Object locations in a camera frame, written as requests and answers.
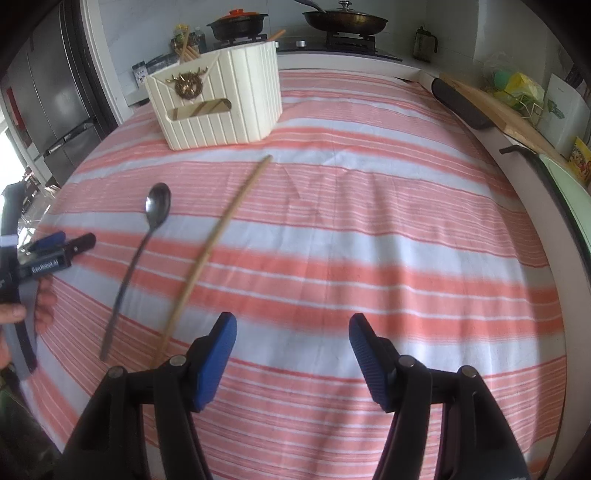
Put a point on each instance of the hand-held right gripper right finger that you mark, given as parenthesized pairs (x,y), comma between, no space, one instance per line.
(367,360)

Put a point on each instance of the person's left hand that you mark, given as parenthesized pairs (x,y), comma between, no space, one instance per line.
(46,304)

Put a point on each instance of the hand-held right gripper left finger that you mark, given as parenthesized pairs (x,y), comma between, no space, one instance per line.
(217,360)

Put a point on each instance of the white paper box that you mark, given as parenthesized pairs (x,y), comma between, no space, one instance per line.
(565,115)

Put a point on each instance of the white ribbed utensil holder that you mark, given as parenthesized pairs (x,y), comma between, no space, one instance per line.
(249,92)

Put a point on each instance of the black pot orange lid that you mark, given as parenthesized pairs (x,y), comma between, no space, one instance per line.
(240,25)

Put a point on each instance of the person's left forearm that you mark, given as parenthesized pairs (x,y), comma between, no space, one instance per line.
(18,424)

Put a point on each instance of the wooden cutting board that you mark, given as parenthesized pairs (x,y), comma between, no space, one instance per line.
(503,115)

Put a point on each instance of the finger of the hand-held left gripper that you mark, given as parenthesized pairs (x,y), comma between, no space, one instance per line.
(76,244)
(44,241)

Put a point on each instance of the yellow green bag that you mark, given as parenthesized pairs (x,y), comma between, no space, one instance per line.
(524,87)

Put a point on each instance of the glass sauce bottle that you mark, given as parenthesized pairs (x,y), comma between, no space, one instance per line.
(199,41)

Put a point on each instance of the small metal spoon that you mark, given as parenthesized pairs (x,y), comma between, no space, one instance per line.
(157,201)

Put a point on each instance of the yellow snack packet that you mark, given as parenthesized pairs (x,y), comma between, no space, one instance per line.
(581,161)

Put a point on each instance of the yellow label jar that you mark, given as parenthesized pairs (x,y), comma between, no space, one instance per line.
(178,37)

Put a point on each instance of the black oblong pad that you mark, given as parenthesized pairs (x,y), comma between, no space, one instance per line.
(461,104)

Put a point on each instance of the green sponge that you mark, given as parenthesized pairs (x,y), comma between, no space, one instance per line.
(501,81)

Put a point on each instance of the black frying pan with lid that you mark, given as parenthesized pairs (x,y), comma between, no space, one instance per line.
(346,23)

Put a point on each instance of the orange white striped cloth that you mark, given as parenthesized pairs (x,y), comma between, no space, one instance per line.
(369,230)

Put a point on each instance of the steel refrigerator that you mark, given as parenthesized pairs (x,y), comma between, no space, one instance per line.
(60,92)

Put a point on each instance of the dark metal kettle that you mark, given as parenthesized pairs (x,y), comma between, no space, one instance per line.
(425,46)

